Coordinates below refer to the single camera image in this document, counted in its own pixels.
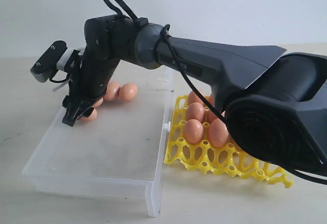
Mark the clear plastic tray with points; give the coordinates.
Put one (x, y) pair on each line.
(120, 153)

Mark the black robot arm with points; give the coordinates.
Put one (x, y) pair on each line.
(274, 103)

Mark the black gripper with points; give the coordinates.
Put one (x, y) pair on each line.
(88, 84)

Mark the yellow plastic egg tray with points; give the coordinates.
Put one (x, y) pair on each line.
(229, 159)

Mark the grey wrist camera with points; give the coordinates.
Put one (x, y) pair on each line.
(45, 68)

